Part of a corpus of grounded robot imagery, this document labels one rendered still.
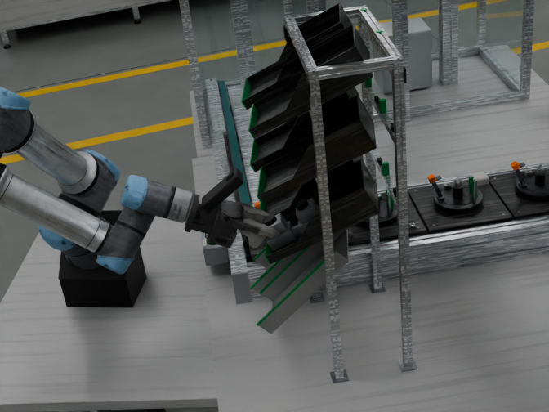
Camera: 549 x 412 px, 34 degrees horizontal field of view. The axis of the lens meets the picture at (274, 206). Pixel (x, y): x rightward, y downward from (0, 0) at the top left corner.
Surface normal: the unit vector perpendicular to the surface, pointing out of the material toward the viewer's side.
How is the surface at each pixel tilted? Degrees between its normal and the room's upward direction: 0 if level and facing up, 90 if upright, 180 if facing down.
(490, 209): 0
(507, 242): 90
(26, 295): 0
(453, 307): 0
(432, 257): 90
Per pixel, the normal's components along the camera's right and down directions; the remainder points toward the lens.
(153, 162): -0.11, -0.85
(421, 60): 0.13, 0.50
